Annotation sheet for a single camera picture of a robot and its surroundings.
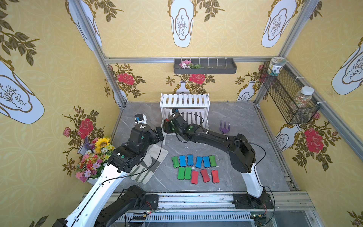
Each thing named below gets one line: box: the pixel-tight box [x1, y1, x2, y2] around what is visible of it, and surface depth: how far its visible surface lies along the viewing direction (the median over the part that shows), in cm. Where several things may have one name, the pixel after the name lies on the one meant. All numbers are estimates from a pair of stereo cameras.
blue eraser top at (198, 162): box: [195, 156, 203, 169], surface depth 89 cm
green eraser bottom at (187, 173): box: [184, 166, 192, 180], surface depth 84 cm
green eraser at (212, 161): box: [208, 155, 217, 167], surface depth 89 cm
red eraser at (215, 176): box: [210, 170, 220, 184], surface depth 83 cm
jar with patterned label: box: [267, 56, 287, 77], surface depth 87 cm
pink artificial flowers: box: [178, 59, 203, 70], surface depth 89 cm
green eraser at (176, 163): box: [171, 156, 180, 168], surface depth 89 cm
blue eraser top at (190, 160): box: [187, 154, 194, 166], surface depth 90 cm
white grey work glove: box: [130, 143, 169, 184], surface depth 89 cm
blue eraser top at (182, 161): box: [179, 155, 187, 167], surface depth 88 cm
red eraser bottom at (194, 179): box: [190, 170, 199, 185], surface depth 83 cm
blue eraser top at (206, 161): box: [202, 156, 211, 168], surface depth 89 cm
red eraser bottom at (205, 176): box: [200, 168, 210, 183], surface depth 84 cm
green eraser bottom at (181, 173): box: [177, 166, 185, 180], surface depth 85 cm
